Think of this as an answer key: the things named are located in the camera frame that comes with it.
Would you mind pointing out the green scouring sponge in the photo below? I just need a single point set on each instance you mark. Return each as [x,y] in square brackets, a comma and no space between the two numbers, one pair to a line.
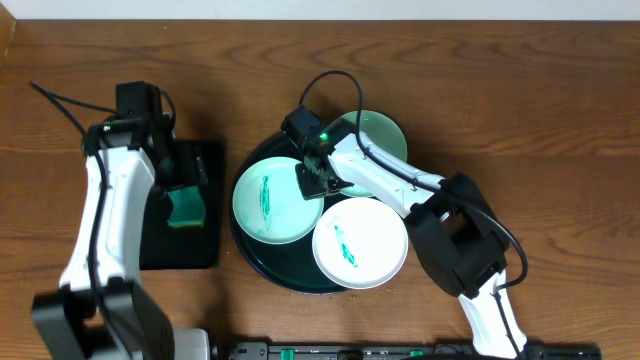
[189,209]

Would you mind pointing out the black rectangular mat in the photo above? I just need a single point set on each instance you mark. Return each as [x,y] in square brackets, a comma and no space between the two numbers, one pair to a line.
[167,248]

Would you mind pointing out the dark round tray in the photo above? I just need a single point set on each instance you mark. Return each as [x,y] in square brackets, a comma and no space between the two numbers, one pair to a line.
[291,265]

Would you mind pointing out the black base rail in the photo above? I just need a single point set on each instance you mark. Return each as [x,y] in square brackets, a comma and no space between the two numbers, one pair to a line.
[264,351]

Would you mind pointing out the pale green plate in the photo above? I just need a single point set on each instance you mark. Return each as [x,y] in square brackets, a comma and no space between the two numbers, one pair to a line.
[385,133]

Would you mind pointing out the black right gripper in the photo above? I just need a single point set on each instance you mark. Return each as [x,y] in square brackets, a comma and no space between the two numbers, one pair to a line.
[309,190]

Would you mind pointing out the light green plate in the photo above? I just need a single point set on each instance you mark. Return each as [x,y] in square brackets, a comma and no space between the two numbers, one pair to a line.
[268,204]

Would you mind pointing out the white plate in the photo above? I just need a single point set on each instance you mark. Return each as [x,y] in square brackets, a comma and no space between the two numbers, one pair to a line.
[360,243]

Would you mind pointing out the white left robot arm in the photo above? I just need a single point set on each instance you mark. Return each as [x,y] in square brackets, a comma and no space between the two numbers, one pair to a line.
[100,309]

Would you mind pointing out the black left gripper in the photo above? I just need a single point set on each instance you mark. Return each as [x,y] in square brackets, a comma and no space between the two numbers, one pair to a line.
[185,182]

